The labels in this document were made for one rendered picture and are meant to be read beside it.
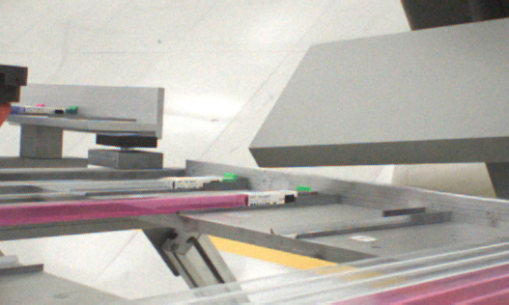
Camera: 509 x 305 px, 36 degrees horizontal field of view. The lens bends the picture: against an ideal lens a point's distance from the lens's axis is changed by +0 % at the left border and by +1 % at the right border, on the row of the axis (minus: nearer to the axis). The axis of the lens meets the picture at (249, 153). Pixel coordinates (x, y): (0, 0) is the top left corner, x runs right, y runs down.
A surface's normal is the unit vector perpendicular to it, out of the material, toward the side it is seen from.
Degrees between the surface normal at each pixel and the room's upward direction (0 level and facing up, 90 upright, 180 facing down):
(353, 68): 0
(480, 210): 47
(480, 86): 0
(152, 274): 0
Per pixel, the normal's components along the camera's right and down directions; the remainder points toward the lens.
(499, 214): -0.68, 0.00
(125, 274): -0.41, -0.73
